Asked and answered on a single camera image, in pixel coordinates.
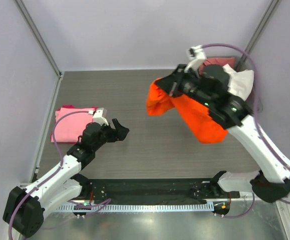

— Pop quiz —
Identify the folded magenta t shirt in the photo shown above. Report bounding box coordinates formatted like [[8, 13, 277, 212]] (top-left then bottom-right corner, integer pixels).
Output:
[[51, 104, 100, 145]]

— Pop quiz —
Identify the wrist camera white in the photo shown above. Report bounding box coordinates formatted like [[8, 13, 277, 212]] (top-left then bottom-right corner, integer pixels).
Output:
[[184, 45, 207, 74], [93, 107, 109, 126]]

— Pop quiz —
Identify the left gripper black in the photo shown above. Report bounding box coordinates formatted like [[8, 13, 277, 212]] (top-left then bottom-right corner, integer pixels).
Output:
[[92, 118, 129, 152]]

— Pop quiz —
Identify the slotted cable duct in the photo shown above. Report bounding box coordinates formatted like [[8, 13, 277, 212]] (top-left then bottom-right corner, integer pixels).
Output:
[[55, 202, 214, 213]]

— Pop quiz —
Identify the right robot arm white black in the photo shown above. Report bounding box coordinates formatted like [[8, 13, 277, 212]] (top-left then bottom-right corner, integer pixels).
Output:
[[155, 64, 290, 203]]

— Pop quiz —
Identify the white t shirt green collar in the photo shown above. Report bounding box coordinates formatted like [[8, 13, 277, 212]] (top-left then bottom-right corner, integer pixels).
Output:
[[223, 65, 254, 101]]

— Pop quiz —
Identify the left aluminium corner post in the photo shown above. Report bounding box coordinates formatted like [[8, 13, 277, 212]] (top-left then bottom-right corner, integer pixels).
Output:
[[14, 0, 63, 79]]

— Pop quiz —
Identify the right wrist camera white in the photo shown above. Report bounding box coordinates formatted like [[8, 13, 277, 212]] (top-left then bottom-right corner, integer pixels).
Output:
[[184, 45, 207, 74]]

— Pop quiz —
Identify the dusty red t shirt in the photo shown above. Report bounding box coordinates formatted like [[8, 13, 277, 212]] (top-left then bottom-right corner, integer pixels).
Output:
[[199, 57, 235, 72]]

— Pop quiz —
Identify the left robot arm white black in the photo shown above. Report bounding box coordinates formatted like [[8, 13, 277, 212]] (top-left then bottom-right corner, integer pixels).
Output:
[[3, 117, 130, 239]]

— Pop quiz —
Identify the grey plastic bin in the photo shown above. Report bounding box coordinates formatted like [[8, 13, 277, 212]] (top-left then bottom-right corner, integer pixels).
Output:
[[234, 54, 263, 114]]

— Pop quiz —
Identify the folded light pink t shirt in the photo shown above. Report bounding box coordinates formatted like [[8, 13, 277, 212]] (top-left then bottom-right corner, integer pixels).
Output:
[[51, 107, 95, 144]]

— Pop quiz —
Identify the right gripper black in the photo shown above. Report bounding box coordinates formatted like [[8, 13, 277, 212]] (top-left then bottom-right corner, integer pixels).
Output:
[[156, 64, 215, 109]]

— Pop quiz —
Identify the orange t shirt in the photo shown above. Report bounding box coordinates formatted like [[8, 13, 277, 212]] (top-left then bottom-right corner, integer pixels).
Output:
[[146, 81, 228, 144]]

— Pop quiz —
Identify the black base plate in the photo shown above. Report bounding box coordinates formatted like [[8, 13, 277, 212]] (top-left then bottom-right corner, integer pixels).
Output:
[[78, 178, 240, 206]]

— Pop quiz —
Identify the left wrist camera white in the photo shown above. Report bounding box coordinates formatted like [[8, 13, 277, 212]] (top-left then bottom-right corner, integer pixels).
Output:
[[93, 107, 109, 126]]

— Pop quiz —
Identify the aluminium corner post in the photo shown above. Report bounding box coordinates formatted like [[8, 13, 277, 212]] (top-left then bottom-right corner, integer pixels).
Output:
[[14, 0, 63, 79], [239, 0, 283, 63]]

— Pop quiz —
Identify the right aluminium corner post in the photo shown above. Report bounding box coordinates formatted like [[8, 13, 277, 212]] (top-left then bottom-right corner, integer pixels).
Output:
[[239, 0, 283, 63]]

